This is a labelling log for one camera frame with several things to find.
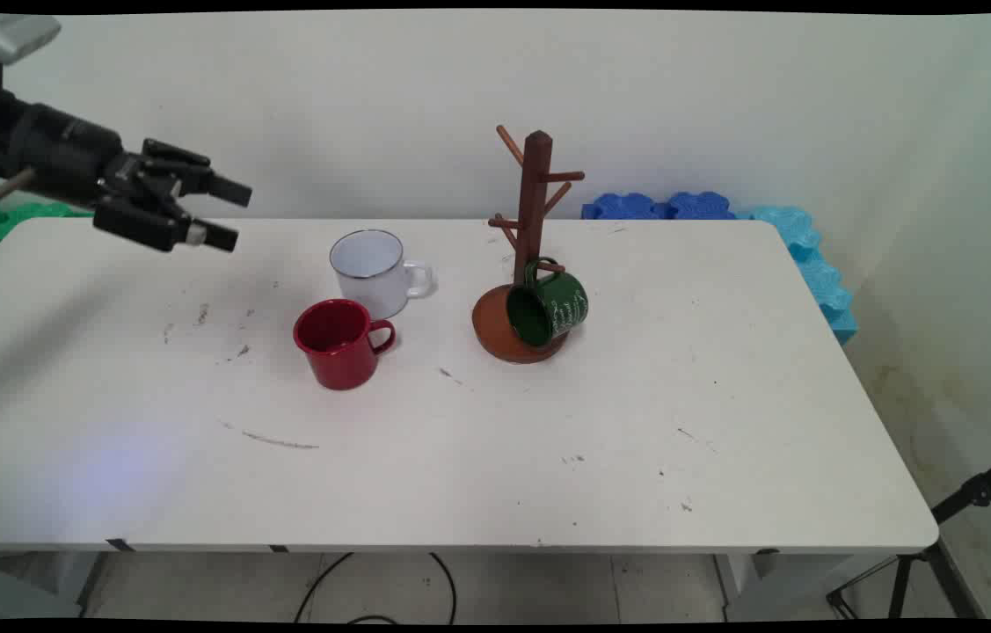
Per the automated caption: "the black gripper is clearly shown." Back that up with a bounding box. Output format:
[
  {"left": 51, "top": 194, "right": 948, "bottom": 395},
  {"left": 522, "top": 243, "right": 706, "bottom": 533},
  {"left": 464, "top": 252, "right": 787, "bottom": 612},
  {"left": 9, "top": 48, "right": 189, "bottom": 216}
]
[{"left": 7, "top": 101, "right": 253, "bottom": 254}]

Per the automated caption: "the green enamel mug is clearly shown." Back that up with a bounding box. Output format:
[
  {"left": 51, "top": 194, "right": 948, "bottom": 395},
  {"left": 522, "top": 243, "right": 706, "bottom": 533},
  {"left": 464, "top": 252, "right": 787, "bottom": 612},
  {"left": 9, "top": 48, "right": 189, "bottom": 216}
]
[{"left": 506, "top": 256, "right": 590, "bottom": 348}]

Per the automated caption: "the white enamel mug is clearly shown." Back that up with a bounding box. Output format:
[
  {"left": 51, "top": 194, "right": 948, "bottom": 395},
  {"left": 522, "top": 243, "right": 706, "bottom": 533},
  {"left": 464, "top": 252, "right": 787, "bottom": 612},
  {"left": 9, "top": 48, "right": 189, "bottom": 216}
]
[{"left": 329, "top": 229, "right": 435, "bottom": 321}]

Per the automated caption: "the red enamel mug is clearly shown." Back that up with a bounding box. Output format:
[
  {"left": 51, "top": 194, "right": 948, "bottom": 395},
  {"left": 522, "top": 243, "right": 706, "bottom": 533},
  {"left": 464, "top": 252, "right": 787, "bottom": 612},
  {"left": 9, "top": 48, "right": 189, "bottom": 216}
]
[{"left": 293, "top": 299, "right": 397, "bottom": 391}]

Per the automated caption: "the brown wooden mug tree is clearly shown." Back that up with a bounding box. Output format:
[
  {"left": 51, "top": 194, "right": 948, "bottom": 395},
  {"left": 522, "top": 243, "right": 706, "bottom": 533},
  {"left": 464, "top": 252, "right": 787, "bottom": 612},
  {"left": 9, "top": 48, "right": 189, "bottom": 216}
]
[{"left": 471, "top": 125, "right": 587, "bottom": 366}]

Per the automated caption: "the grey table leg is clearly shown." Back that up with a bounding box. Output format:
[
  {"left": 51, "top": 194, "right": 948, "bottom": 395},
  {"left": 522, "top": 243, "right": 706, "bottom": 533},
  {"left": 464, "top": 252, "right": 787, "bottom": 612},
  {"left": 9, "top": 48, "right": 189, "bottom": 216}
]
[
  {"left": 713, "top": 552, "right": 856, "bottom": 622},
  {"left": 0, "top": 552, "right": 109, "bottom": 621}
]

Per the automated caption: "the dark blue foam mat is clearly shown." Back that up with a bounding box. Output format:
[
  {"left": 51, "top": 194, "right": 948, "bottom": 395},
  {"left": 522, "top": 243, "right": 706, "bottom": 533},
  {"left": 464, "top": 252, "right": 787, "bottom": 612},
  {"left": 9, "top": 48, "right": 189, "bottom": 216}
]
[{"left": 581, "top": 192, "right": 738, "bottom": 222}]

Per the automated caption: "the light blue foam mat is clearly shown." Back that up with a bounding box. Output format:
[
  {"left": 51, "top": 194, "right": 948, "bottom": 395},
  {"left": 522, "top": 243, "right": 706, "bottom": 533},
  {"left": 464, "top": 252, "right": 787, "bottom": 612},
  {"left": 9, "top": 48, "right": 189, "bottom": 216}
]
[{"left": 734, "top": 206, "right": 859, "bottom": 346}]

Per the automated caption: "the black tripod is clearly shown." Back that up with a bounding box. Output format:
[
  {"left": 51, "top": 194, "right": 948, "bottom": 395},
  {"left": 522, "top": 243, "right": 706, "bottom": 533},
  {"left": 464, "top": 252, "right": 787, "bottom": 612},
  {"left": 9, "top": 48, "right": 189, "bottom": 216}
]
[{"left": 827, "top": 440, "right": 991, "bottom": 622}]

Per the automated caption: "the black floor cable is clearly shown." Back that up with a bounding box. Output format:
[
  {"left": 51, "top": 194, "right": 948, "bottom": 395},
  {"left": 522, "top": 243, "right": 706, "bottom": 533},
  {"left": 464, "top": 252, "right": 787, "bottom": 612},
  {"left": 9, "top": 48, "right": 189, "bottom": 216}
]
[{"left": 293, "top": 552, "right": 459, "bottom": 626}]

